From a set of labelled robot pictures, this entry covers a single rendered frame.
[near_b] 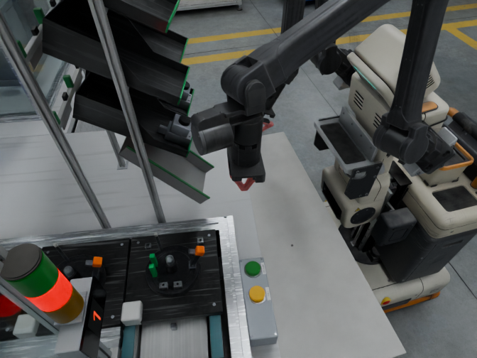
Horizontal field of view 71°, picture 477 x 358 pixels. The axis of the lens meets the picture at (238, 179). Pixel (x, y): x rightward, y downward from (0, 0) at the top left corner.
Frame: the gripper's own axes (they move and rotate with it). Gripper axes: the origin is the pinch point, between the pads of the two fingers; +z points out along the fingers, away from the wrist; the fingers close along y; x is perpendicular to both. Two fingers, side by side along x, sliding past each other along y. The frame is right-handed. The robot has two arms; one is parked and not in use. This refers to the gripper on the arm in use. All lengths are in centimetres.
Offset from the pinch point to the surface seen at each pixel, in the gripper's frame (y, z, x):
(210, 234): -5.9, 26.3, -8.2
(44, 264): 24.3, -16.1, -29.1
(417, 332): 1, 121, 93
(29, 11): -109, 2, -78
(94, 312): 23.2, 2.6, -28.5
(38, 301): 26.6, -10.6, -31.4
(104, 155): -55, 37, -48
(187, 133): -18.6, -1.0, -12.2
